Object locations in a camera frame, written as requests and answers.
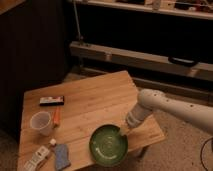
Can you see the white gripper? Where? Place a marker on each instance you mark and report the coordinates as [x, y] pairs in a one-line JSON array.
[[134, 118]]

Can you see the green ceramic bowl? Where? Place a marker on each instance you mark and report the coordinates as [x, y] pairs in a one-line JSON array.
[[107, 147]]

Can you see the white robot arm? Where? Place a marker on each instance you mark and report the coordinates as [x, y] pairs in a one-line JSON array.
[[149, 100]]

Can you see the wooden table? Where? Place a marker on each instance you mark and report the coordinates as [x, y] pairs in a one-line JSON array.
[[89, 104]]

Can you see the blue sponge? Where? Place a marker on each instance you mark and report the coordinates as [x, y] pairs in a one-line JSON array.
[[62, 161]]

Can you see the black small box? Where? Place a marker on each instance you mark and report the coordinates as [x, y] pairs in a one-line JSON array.
[[51, 101]]

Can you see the clear plastic cup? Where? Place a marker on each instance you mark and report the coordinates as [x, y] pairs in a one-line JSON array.
[[42, 123]]

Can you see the white tube with cap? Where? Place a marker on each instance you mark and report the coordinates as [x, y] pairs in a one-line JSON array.
[[39, 157]]

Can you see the metal stand pole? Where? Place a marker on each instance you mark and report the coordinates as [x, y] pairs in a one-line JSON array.
[[79, 35]]

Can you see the upper shelf with items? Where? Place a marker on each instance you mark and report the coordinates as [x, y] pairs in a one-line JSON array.
[[141, 8]]

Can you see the long case with handle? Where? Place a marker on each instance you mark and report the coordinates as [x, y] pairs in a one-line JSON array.
[[140, 60]]

